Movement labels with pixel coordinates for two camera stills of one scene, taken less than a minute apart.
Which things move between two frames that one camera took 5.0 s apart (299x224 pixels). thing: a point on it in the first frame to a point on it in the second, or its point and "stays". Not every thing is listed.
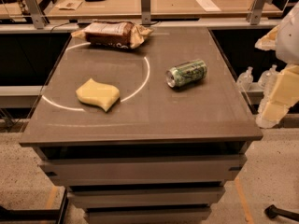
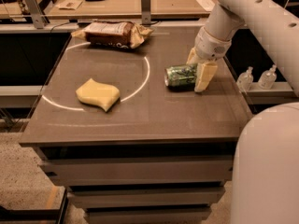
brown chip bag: (118, 35) stays
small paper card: (69, 4) stays
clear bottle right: (268, 77) stays
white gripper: (289, 39) to (210, 48)
